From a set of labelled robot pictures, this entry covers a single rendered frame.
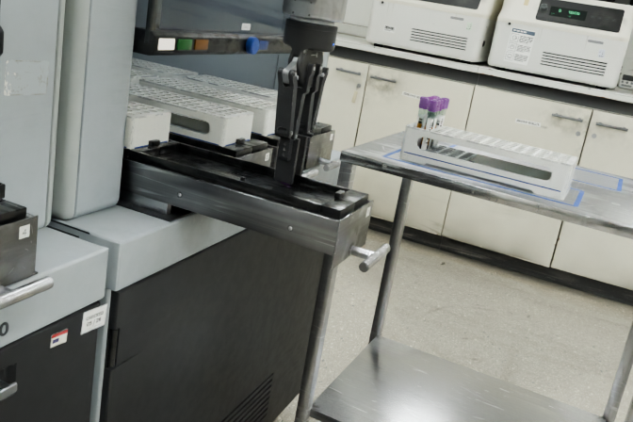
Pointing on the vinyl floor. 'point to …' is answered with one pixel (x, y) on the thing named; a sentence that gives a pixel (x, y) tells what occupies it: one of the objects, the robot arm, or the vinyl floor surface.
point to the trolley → (460, 376)
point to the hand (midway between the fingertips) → (290, 158)
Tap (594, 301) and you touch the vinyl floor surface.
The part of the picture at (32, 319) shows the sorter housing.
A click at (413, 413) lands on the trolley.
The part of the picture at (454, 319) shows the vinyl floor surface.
